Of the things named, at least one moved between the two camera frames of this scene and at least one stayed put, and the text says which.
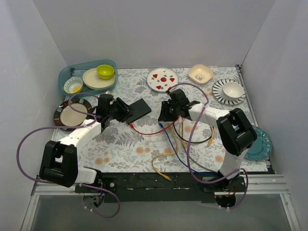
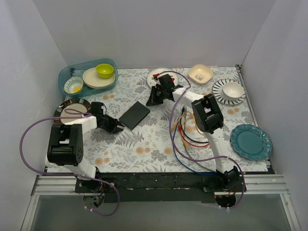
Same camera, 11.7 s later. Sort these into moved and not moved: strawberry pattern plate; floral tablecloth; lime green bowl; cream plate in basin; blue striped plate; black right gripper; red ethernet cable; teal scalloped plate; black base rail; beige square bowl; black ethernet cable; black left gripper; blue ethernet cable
Moved: blue ethernet cable; red ethernet cable; black right gripper; black left gripper; black ethernet cable
Not moved: floral tablecloth; teal scalloped plate; black base rail; beige square bowl; lime green bowl; cream plate in basin; blue striped plate; strawberry pattern plate
